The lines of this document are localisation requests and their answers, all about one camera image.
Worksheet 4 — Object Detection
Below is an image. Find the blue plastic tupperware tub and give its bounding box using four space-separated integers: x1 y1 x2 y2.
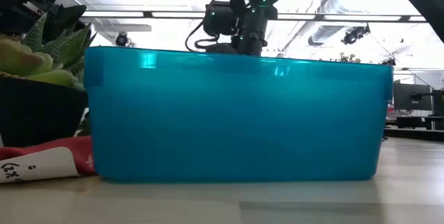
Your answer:
83 46 395 184

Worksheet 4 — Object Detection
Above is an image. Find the overhead light bar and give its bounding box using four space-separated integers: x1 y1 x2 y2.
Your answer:
81 10 428 24

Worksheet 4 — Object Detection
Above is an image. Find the black hanging ceiling device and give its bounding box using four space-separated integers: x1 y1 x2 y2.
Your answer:
341 24 371 46

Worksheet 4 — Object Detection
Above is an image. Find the large dark computer monitor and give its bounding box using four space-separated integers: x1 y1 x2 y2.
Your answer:
393 83 433 111

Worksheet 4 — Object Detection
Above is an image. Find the dark office desk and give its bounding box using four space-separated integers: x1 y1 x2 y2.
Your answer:
383 114 444 141

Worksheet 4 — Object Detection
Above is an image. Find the narrow dark computer monitor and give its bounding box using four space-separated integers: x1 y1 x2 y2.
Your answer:
432 89 444 117

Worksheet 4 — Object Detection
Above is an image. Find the red cloth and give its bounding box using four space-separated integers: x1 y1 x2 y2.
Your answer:
0 135 98 177

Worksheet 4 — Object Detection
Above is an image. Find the succulent plant in black pot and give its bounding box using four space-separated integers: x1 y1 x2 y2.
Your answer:
0 3 98 148

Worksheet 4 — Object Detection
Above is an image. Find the white handwritten paper label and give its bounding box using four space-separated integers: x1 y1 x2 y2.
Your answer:
0 146 80 184

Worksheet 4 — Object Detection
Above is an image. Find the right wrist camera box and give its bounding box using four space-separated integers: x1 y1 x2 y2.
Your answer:
203 2 241 37

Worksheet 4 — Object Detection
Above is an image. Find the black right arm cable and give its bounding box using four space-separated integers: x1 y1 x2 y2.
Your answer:
185 0 237 53

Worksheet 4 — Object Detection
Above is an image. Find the black round ceiling camera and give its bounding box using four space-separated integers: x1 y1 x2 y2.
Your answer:
114 32 129 47

